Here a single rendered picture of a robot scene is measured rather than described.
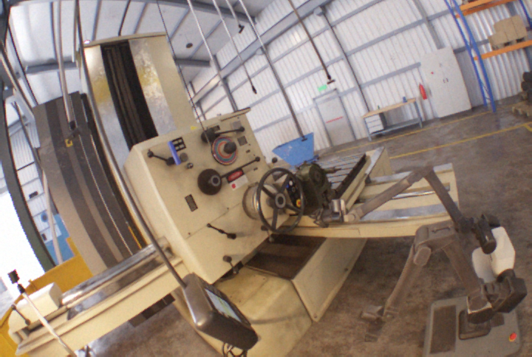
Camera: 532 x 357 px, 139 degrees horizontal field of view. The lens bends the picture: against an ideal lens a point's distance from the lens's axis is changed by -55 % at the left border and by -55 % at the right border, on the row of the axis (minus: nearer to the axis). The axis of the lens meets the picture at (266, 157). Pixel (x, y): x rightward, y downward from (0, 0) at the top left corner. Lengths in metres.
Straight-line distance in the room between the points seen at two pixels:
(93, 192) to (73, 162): 0.27
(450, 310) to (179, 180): 1.83
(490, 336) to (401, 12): 8.26
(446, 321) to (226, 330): 1.33
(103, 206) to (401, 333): 2.37
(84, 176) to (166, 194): 0.83
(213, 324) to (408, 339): 1.49
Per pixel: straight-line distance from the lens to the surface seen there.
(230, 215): 1.28
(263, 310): 1.64
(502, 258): 1.09
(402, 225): 1.73
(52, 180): 1.80
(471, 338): 1.60
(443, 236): 0.68
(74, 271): 3.67
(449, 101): 7.68
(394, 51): 8.23
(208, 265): 1.24
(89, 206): 1.74
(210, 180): 1.14
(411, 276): 0.80
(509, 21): 7.68
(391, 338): 1.91
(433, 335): 1.60
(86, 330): 1.58
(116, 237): 1.76
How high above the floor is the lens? 1.69
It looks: 6 degrees down
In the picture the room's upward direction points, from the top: 23 degrees counter-clockwise
